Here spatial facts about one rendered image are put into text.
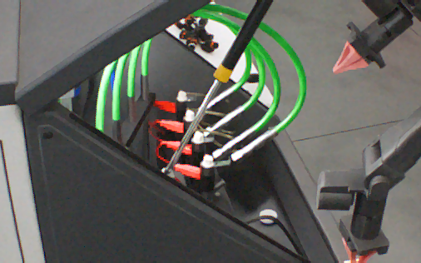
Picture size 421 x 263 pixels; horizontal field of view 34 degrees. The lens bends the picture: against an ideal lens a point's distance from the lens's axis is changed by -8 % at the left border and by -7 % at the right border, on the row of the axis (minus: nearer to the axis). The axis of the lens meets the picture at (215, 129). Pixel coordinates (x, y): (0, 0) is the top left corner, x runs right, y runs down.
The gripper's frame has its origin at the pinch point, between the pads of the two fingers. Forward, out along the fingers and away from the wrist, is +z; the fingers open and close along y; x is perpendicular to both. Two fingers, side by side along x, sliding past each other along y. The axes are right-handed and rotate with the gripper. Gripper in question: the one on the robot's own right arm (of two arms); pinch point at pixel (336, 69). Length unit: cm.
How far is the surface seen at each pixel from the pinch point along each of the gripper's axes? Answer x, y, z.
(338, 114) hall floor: -177, -111, 61
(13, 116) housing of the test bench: 60, 53, 16
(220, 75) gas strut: 52, 36, -2
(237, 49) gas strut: 51, 37, -6
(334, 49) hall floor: -250, -117, 55
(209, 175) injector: 19.7, 9.7, 26.9
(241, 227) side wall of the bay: 52, 16, 13
